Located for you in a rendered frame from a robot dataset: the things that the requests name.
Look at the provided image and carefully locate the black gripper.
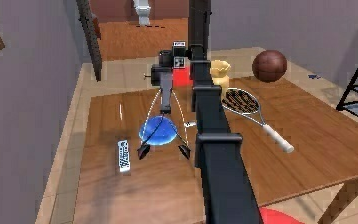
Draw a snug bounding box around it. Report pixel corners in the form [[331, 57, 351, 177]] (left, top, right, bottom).
[[137, 49, 192, 161]]

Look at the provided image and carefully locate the blue upside-down bowl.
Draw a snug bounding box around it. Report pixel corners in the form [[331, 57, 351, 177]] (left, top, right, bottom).
[[138, 114, 179, 147]]

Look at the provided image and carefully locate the white remote control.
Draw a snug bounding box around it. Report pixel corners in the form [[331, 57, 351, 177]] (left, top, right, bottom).
[[117, 139, 132, 174]]

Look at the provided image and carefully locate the red box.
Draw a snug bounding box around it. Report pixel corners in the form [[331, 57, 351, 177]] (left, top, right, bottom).
[[171, 65, 194, 89]]

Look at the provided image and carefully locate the red round object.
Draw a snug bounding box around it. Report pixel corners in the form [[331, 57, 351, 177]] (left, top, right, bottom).
[[258, 206, 305, 224]]

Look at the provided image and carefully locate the brown basketball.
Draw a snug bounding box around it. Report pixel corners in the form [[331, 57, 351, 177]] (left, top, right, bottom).
[[251, 49, 288, 84]]

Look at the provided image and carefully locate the dark room door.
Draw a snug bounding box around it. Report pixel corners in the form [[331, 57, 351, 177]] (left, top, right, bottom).
[[75, 0, 103, 83]]

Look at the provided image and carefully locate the brown wooden table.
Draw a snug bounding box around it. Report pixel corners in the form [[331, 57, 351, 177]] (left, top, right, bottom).
[[72, 75, 358, 224]]

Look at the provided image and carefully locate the white toilet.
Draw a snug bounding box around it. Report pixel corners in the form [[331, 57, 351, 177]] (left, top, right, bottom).
[[132, 0, 152, 28]]

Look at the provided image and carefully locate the black metal shelf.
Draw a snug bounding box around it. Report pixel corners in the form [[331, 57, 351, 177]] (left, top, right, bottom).
[[335, 63, 358, 126]]

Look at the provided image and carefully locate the tennis racket with white handle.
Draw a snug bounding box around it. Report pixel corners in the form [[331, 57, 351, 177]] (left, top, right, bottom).
[[221, 87, 296, 155]]

